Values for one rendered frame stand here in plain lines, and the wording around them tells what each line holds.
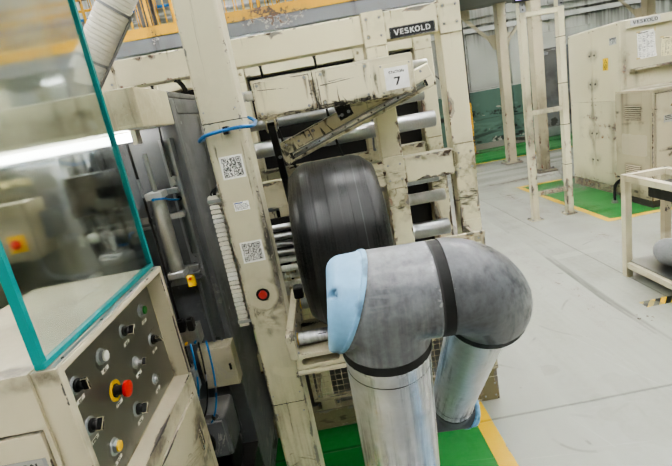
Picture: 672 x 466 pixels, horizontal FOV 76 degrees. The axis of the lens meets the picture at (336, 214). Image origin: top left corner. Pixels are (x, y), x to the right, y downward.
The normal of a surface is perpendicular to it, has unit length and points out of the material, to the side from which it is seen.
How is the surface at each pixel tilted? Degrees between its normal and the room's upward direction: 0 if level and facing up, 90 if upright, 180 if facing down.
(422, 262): 35
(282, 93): 90
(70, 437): 90
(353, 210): 58
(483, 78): 90
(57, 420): 90
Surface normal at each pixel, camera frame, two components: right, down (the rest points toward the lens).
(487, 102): 0.06, 0.23
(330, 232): -0.02, -0.15
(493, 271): 0.42, -0.40
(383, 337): -0.01, 0.43
